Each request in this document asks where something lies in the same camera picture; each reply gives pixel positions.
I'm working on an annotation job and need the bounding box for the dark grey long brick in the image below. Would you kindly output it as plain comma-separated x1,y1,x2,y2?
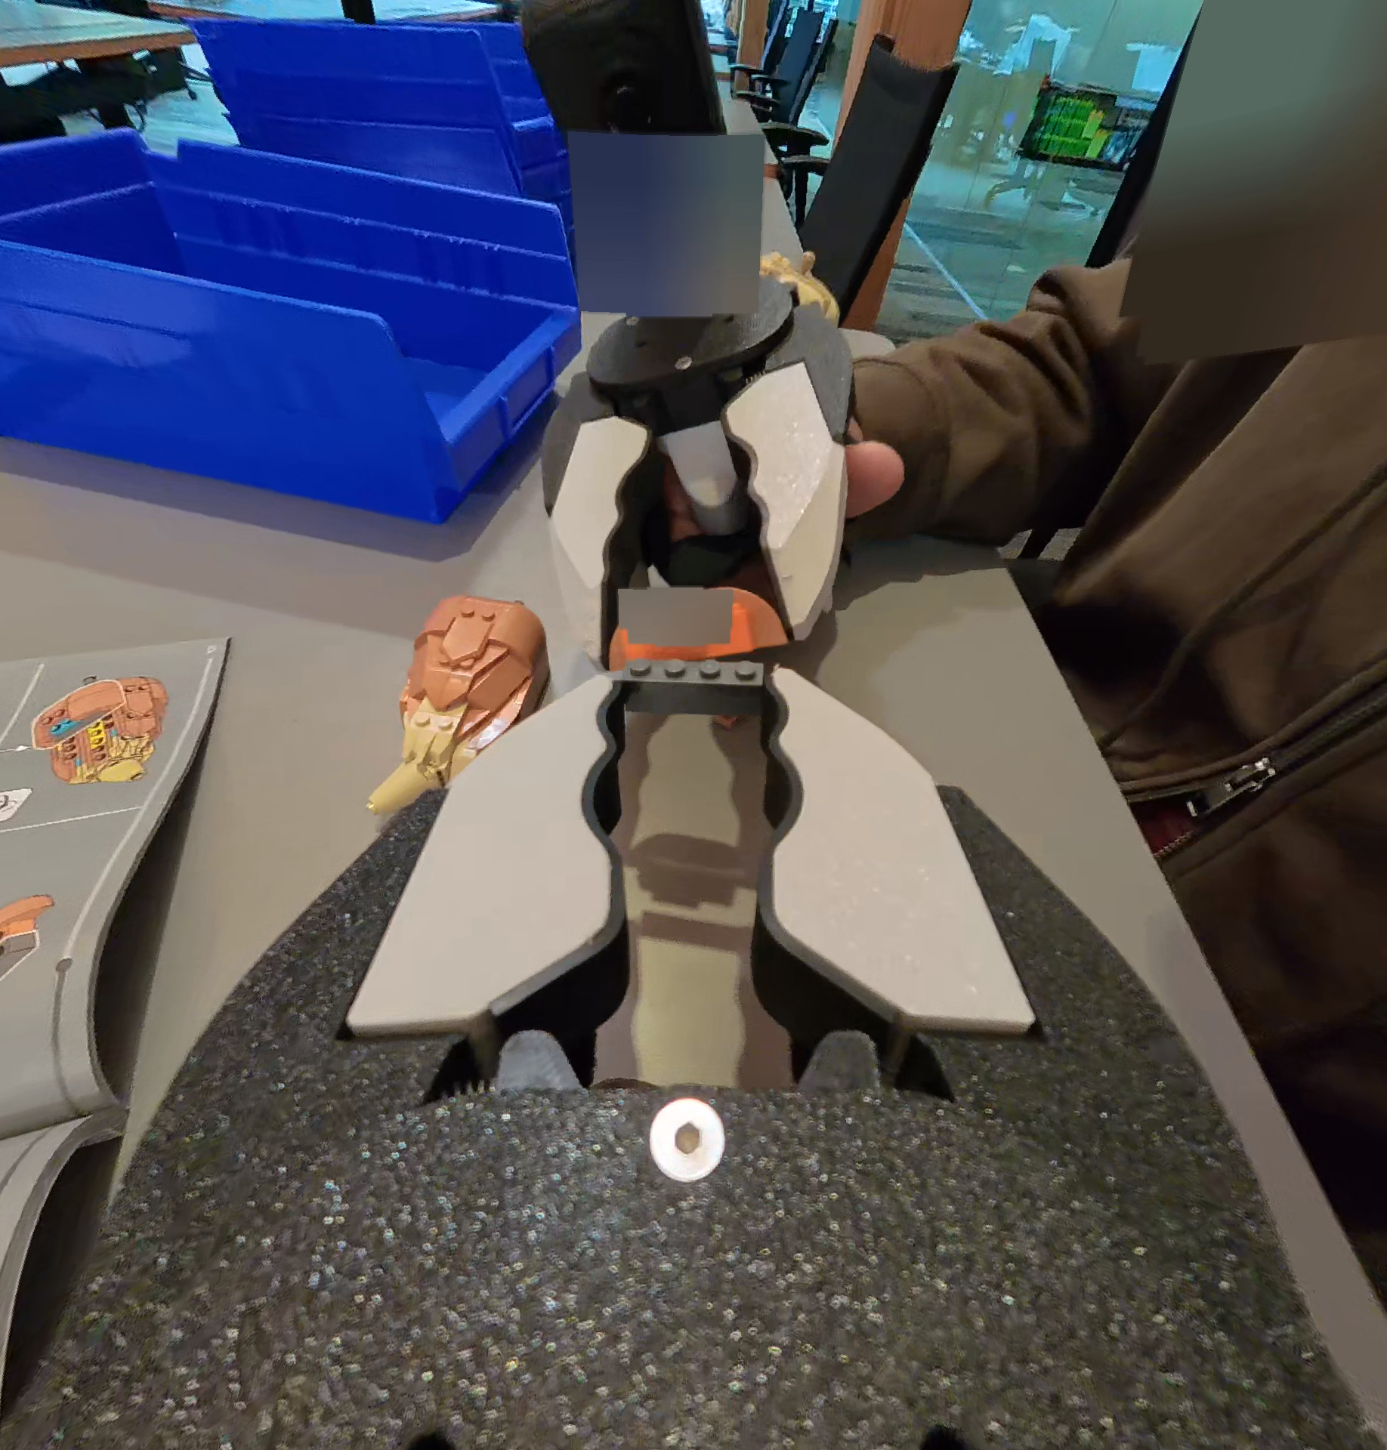
620,658,771,718

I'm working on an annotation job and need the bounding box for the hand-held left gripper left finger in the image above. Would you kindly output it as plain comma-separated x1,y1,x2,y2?
345,668,633,1043

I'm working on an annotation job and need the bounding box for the brown brick animal tan mane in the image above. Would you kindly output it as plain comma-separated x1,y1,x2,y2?
759,250,843,329

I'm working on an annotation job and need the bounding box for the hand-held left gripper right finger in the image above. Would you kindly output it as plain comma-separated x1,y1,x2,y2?
751,668,1041,1037

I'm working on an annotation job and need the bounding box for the person's right forearm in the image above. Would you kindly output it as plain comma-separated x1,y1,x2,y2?
853,260,1172,546

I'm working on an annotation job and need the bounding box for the grey desk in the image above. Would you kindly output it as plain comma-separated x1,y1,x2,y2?
0,169,1387,1450

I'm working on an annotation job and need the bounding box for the brown brick model tan tip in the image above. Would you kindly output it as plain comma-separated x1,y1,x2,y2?
368,593,552,815

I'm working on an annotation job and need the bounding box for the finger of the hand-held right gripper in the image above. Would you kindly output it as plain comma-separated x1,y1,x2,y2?
544,409,664,671
722,367,856,647

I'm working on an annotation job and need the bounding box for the black mesh office chair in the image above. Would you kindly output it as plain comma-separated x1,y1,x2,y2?
801,33,963,329

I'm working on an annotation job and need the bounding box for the blue storage bin stack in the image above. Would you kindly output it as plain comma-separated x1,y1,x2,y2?
190,16,572,228

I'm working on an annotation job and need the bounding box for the small brown curved brick assembly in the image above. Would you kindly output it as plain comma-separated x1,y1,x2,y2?
606,587,788,728

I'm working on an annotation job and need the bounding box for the person's right hand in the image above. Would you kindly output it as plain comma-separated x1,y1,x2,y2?
843,436,910,535

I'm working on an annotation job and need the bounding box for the green lit display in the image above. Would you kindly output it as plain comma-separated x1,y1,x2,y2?
1017,83,1156,171

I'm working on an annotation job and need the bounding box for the grey instruction booklet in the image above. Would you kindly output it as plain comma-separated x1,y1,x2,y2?
0,635,232,1338

